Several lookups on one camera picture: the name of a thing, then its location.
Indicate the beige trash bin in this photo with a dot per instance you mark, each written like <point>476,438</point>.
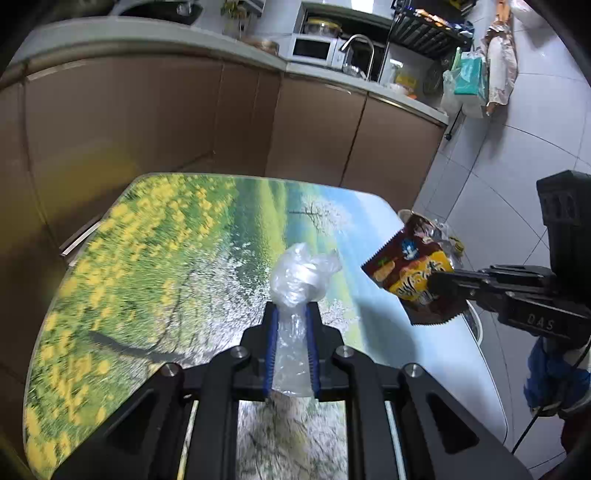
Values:
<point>405,214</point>

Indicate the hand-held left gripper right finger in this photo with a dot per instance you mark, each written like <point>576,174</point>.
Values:
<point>313,344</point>

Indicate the glass lidded container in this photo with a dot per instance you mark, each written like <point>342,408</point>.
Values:
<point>323,26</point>

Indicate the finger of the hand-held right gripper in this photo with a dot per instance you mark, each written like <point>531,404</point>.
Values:
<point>466,286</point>

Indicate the white microwave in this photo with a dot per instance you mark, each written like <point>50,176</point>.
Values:
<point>311,48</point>

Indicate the brown kitchen cabinet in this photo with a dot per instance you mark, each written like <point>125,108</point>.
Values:
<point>161,124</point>

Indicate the grey kitchen countertop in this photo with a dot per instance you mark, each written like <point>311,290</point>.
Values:
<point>194,53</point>

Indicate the landscape printed table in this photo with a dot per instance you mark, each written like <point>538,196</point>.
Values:
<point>161,277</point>

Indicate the yellow wrapper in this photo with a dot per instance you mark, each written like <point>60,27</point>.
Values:
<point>457,248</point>

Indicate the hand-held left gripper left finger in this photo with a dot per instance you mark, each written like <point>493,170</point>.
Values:
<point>273,344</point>

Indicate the round wooden board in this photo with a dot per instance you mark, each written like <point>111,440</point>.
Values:
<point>263,45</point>

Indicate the steel faucet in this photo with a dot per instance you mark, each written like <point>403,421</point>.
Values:
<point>362,40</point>

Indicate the black dish rack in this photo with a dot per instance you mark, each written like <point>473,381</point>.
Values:
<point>429,37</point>

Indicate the white plastic bag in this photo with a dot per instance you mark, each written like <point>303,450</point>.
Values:
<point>450,92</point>

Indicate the hanging plastic bags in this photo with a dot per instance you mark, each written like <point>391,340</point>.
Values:
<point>501,64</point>

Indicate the yellow packet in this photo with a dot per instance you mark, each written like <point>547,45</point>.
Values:
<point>408,84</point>

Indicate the clear plastic bag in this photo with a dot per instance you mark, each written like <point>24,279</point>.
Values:
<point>295,277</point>

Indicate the brown snack packet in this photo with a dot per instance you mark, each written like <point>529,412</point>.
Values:
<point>406,277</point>

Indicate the white trash bin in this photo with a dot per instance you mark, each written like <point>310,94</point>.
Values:
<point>475,325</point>

